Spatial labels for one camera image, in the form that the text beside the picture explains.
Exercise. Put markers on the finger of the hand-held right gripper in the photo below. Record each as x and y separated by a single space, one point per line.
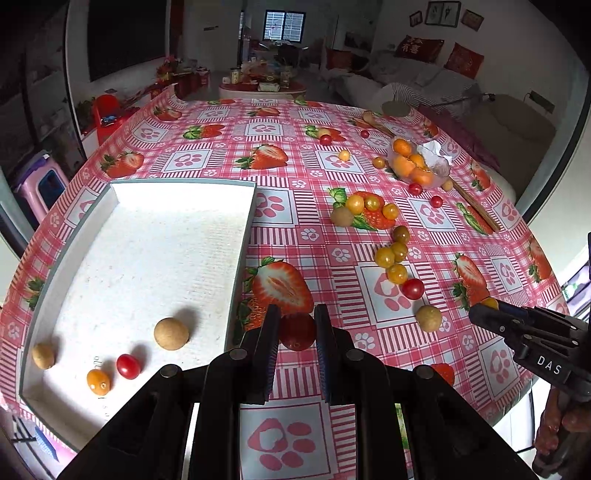
510 310
484 316

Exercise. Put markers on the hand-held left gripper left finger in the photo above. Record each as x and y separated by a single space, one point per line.
270 356

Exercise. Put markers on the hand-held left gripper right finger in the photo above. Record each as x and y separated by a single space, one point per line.
326 356

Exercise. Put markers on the white rectangular tray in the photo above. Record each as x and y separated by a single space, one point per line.
138 277

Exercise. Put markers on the person's right hand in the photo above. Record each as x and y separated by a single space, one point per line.
551 429

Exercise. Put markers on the yellow cherry tomato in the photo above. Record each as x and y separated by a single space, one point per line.
400 252
98 381
344 155
384 256
397 273
372 201
378 162
355 203
390 211
400 234

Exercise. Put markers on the strawberry print pink tablecloth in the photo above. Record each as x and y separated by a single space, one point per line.
314 258

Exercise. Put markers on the large tan longan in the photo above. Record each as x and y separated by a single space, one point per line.
171 333

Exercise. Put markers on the long wooden stick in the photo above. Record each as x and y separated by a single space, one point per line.
475 208

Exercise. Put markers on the clear plastic bag of oranges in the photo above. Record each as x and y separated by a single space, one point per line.
411 180

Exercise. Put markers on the wooden spoon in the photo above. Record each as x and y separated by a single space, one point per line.
375 122

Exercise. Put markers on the grey sofa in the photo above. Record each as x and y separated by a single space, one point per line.
415 81

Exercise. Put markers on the red printed cushion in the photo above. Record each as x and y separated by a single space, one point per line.
463 60
419 48

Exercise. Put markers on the pink plastic stool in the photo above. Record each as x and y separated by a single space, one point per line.
40 182

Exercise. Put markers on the red plastic stool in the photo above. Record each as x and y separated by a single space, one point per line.
108 116

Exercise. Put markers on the barred window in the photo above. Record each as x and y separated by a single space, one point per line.
284 25

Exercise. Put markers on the small red wall picture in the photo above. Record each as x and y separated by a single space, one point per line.
416 18
472 19

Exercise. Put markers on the black framed wall picture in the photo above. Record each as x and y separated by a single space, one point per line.
442 13

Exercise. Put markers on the dark wall television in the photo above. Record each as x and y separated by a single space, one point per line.
127 37

